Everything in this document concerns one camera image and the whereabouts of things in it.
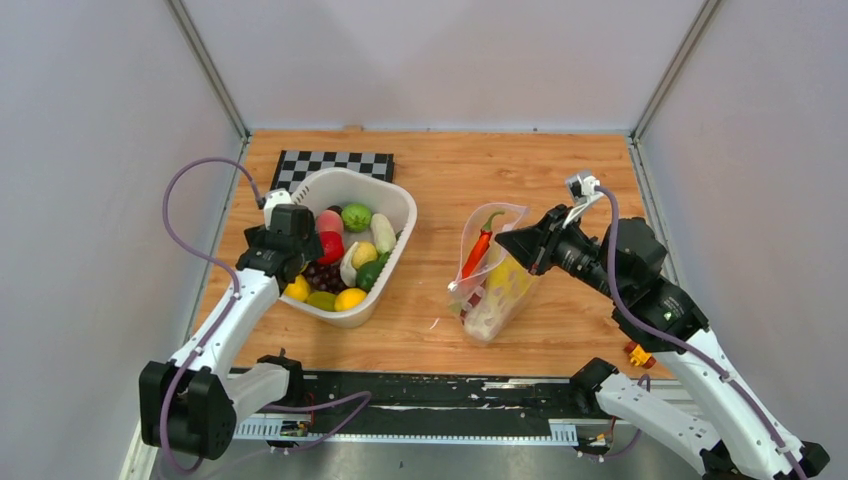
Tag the yellow red toy car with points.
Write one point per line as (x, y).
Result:
(638, 357)

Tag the orange carrot toy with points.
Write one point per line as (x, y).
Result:
(480, 247)

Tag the green yellow mango toy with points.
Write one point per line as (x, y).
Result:
(322, 300)

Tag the white garlic toy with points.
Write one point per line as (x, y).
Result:
(347, 272)

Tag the yellow lemon toy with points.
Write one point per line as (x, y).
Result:
(349, 299)
(298, 290)

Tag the pink peach toy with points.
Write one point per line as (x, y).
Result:
(330, 221)

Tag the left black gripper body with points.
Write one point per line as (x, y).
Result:
(311, 249)

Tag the yellow napa cabbage toy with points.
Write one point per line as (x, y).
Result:
(507, 287)

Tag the purple grapes toy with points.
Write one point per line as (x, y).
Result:
(325, 278)

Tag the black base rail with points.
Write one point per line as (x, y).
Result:
(441, 405)

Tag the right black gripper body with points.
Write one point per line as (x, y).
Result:
(574, 253)

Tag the black white checkerboard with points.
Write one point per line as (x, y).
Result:
(294, 166)

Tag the clear zip top bag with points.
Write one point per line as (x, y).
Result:
(460, 289)

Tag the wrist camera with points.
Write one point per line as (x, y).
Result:
(273, 199)
(582, 188)

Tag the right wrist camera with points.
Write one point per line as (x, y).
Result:
(582, 188)

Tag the white plastic basket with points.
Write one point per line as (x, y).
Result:
(340, 186)

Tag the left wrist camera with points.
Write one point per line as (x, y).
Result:
(273, 199)

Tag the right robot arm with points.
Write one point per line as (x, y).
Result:
(737, 438)

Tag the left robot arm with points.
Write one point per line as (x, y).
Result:
(189, 404)

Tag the white eggplant toy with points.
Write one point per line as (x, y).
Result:
(383, 233)

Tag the yellow pear toy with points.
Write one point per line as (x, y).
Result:
(363, 253)

